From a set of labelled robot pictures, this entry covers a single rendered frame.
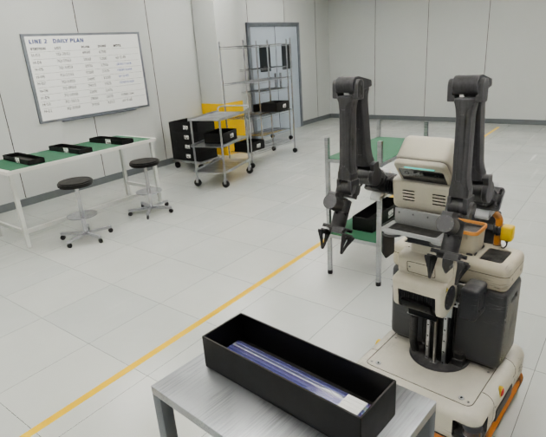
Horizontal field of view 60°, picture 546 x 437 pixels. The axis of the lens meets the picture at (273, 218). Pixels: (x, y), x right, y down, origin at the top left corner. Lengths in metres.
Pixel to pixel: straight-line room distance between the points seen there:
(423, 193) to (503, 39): 8.95
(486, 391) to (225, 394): 1.29
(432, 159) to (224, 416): 1.12
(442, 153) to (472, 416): 1.09
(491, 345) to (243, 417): 1.35
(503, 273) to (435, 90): 9.13
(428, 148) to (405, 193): 0.22
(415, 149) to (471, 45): 9.09
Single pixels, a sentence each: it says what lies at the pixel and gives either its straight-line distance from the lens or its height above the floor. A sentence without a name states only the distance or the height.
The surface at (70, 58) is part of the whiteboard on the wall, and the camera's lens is 7.25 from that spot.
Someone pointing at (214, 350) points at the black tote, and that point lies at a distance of 1.51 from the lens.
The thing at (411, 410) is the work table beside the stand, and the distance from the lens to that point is 1.42.
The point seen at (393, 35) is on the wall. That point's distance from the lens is 11.47.
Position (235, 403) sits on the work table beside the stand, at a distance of 1.44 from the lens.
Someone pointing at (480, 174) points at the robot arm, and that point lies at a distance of 1.72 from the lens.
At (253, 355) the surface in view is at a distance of 1.53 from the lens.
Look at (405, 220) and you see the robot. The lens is 1.98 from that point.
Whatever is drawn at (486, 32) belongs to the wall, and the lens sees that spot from 10.84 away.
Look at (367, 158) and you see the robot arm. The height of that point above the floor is 1.31.
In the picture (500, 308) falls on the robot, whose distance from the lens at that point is 2.30.
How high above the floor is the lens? 1.74
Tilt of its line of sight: 20 degrees down
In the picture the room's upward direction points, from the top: 4 degrees counter-clockwise
